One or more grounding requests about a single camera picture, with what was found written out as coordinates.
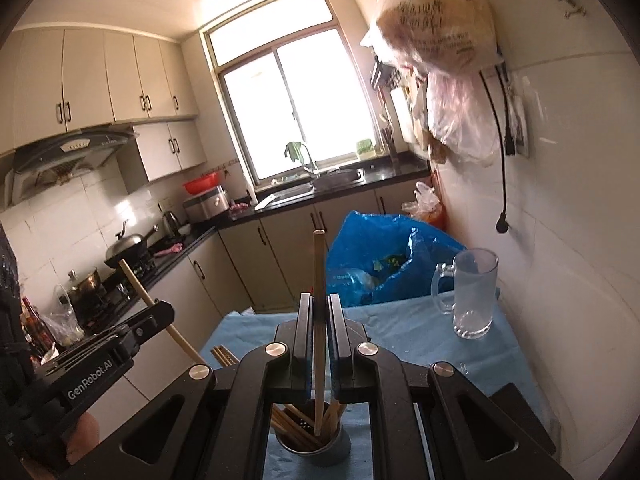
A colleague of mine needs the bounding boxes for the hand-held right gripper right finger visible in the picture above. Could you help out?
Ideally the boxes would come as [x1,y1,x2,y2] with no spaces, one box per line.
[327,293,576,480]

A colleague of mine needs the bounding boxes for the light blue tablecloth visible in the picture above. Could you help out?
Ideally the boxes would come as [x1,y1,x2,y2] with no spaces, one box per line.
[200,287,546,480]

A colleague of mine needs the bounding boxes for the blue plastic bag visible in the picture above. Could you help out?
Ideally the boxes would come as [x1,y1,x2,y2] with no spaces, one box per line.
[326,211,468,307]

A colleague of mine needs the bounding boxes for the range hood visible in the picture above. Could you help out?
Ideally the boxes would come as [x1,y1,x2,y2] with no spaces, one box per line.
[4,127,141,206]

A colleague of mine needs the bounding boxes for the dark glass bottle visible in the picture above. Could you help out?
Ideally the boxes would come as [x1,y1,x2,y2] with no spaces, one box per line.
[21,297,43,356]

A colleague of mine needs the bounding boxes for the clear glass mug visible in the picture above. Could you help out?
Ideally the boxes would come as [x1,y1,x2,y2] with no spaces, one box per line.
[431,248,500,341]

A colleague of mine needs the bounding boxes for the black kitchen countertop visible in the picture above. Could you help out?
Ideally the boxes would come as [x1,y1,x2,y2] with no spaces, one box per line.
[30,157,431,361]

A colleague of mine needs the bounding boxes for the beige lower cabinets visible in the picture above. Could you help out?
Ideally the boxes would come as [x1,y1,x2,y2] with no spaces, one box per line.
[87,180,433,431]

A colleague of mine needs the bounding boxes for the rice cooker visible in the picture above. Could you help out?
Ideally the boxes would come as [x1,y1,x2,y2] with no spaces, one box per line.
[182,185,231,223]

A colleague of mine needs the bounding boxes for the black wok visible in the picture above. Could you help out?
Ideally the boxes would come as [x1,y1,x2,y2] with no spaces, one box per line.
[104,225,160,268]

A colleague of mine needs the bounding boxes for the person's left hand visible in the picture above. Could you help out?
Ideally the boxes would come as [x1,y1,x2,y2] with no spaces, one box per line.
[66,401,102,466]

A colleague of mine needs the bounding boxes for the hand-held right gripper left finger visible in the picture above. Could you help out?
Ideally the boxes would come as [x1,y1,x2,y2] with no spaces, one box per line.
[65,293,316,480]

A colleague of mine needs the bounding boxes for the bundle of wooden chopsticks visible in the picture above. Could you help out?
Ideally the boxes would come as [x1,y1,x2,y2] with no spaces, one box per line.
[270,400,347,453]

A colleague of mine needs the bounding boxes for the metal cooking pot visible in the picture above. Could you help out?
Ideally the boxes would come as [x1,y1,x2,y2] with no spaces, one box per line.
[67,269,103,306]

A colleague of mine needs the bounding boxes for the black flat case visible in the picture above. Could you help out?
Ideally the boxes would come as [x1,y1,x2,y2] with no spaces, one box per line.
[487,382,558,461]

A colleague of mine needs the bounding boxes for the metal faucet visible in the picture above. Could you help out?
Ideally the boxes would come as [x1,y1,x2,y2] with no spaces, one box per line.
[300,145,321,181]

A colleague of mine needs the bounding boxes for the pink plastic bag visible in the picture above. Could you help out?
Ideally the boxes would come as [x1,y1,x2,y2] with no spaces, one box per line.
[425,67,503,163]

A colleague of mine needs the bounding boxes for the white upper cabinets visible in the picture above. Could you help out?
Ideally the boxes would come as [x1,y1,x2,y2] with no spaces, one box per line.
[0,27,208,183]

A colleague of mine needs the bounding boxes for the black power cable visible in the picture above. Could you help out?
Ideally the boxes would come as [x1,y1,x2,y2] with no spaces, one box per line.
[477,71,513,234]
[497,62,518,157]

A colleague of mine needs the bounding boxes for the clear plastic bag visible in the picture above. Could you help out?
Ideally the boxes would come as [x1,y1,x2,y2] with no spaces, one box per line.
[42,285,86,348]

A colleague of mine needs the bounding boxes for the kitchen window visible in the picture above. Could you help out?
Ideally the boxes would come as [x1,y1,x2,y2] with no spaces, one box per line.
[200,0,396,191]

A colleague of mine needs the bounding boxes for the red plastic basin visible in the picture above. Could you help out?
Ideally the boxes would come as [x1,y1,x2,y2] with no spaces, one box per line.
[182,171,223,197]

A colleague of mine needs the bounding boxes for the metal sink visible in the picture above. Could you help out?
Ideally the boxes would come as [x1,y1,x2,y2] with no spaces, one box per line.
[255,167,366,211]

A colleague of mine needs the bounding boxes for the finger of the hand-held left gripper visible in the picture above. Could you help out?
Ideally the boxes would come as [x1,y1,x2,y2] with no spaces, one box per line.
[119,300,176,361]

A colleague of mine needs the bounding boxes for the gas stove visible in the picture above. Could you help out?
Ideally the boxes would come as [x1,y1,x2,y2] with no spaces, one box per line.
[75,260,156,321]

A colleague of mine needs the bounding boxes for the metal chopstick holder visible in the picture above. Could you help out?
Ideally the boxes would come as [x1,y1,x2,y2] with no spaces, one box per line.
[274,402,351,467]

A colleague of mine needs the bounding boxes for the white printed plastic bag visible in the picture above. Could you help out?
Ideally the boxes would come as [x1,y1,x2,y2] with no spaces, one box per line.
[361,0,503,76]

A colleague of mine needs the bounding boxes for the white cutting board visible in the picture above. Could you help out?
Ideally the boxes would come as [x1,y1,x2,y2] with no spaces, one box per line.
[390,87,417,145]

